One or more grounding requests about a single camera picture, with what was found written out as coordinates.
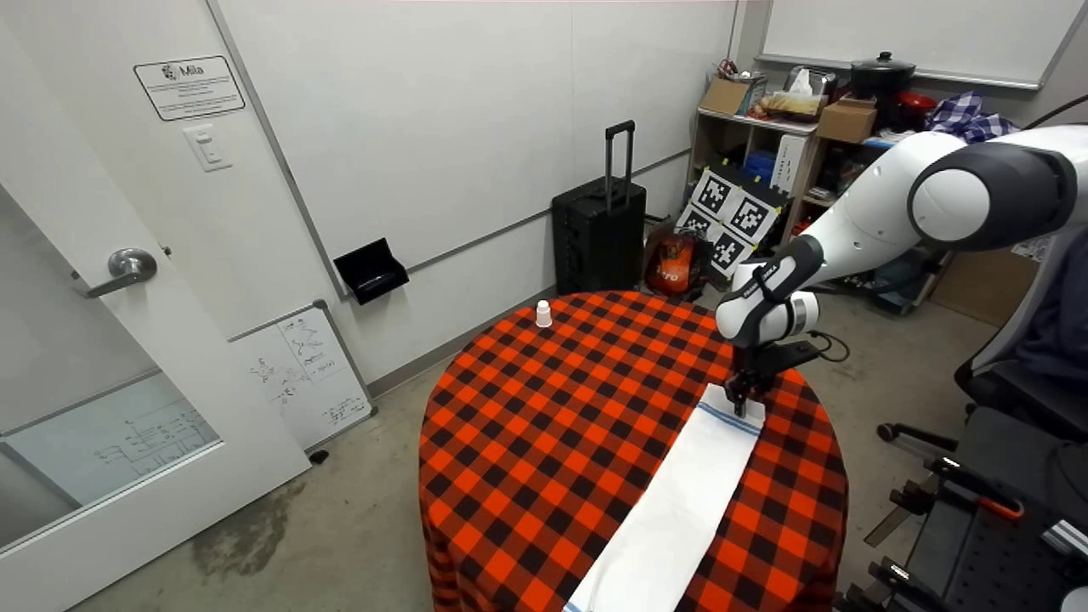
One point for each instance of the black suitcase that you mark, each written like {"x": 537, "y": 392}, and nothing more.
{"x": 598, "y": 233}

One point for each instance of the red glowing heater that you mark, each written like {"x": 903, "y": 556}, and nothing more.
{"x": 677, "y": 265}

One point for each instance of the cardboard box on shelf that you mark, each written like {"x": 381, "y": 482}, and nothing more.
{"x": 844, "y": 119}

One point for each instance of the wooden shelf unit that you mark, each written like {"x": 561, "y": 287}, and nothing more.
{"x": 733, "y": 132}

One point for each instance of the black wall box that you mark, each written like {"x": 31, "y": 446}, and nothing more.
{"x": 371, "y": 270}

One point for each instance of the small white bottle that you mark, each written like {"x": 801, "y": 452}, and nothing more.
{"x": 541, "y": 315}

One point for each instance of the small whiteboard leaning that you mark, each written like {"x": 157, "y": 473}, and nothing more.
{"x": 302, "y": 374}

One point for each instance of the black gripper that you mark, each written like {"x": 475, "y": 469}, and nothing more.
{"x": 758, "y": 369}

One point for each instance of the fiducial marker board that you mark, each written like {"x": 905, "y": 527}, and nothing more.
{"x": 733, "y": 214}

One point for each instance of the white door with handle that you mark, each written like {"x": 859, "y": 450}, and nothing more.
{"x": 128, "y": 420}

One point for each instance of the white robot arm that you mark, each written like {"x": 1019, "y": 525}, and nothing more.
{"x": 929, "y": 187}

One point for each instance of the black cooking pot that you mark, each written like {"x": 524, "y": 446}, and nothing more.
{"x": 880, "y": 77}

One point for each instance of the black office chair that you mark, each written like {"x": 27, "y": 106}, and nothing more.
{"x": 1003, "y": 509}

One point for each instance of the white blue-striped tea towel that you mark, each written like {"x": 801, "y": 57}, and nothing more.
{"x": 656, "y": 550}

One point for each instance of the red black checkered tablecloth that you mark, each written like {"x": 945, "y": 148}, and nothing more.
{"x": 537, "y": 439}

